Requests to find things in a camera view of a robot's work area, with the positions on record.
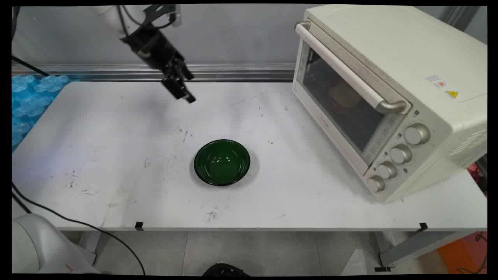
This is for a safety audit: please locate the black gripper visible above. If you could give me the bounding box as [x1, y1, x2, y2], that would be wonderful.
[120, 28, 196, 104]

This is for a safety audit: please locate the glass oven door with handle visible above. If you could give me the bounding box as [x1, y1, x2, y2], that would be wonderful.
[293, 20, 412, 177]

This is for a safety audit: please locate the dark green glass bowl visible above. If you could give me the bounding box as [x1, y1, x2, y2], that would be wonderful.
[194, 139, 251, 186]

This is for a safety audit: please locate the blue bubble wrap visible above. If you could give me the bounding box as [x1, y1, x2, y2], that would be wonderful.
[12, 75, 71, 147]

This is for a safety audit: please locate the grey metal table leg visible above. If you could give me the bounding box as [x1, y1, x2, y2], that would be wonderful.
[79, 231, 110, 266]
[375, 231, 469, 272]

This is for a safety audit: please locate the black object on floor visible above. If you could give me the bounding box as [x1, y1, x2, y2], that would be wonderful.
[202, 263, 250, 277]

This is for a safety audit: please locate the cream toaster oven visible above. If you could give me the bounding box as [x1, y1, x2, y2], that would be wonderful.
[292, 5, 487, 203]

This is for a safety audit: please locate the large silver oven knob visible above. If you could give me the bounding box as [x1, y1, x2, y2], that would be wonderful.
[404, 123, 430, 145]

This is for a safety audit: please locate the white oven label sticker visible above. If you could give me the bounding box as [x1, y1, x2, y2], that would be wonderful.
[426, 74, 446, 88]

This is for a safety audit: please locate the red object behind oven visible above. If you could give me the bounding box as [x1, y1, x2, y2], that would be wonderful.
[467, 163, 487, 192]

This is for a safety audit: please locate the orange floor object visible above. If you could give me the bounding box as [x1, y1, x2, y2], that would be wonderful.
[437, 233, 487, 275]

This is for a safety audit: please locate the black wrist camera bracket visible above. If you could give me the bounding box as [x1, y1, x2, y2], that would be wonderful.
[141, 5, 182, 31]

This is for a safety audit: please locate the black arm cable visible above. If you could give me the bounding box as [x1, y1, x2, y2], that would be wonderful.
[124, 5, 142, 26]
[117, 5, 130, 37]

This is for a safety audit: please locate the aluminium profile rail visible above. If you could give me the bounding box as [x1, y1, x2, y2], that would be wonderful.
[12, 63, 297, 82]

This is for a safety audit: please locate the thin black background cable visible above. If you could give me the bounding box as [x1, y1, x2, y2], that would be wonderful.
[12, 56, 50, 77]

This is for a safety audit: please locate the black cable to floor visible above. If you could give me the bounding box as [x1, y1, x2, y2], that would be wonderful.
[12, 182, 146, 275]

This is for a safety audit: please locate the grey vertical post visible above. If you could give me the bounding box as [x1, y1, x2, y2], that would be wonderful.
[443, 5, 482, 32]

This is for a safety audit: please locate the thin black floor cable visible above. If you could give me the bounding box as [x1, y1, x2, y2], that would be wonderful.
[456, 231, 487, 273]

